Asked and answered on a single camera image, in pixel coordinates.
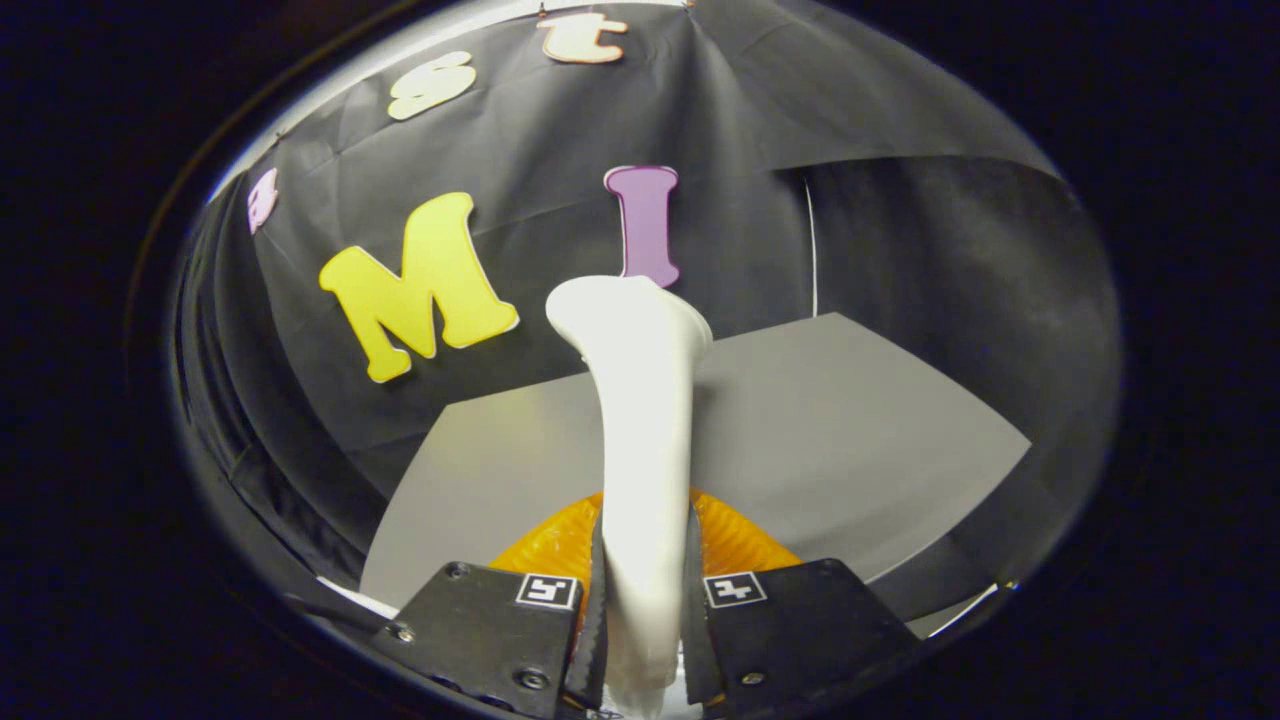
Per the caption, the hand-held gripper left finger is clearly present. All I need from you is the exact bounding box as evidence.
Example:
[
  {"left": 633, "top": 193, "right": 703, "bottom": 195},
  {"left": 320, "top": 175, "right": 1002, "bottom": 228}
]
[{"left": 370, "top": 490, "right": 609, "bottom": 720}]

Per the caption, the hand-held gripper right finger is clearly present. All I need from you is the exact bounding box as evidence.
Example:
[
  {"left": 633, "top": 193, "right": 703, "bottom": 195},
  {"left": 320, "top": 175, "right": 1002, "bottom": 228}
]
[{"left": 683, "top": 488, "right": 921, "bottom": 716}]

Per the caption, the black suit jacket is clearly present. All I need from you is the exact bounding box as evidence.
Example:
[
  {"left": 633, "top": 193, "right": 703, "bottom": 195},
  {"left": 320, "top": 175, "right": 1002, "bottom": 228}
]
[{"left": 175, "top": 190, "right": 366, "bottom": 591}]

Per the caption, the grey cabinet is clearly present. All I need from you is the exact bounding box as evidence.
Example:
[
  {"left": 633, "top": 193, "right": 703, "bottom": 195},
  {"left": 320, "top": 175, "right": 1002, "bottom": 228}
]
[{"left": 318, "top": 312, "right": 1033, "bottom": 641}]

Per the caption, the black backdrop cloth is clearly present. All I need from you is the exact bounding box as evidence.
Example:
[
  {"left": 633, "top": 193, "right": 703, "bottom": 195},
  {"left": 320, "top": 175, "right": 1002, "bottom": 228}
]
[{"left": 175, "top": 0, "right": 1121, "bottom": 621}]

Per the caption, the white wall cable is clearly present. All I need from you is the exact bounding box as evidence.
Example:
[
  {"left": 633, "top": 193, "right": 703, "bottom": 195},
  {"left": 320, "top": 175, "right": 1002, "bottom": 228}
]
[{"left": 803, "top": 175, "right": 819, "bottom": 317}]

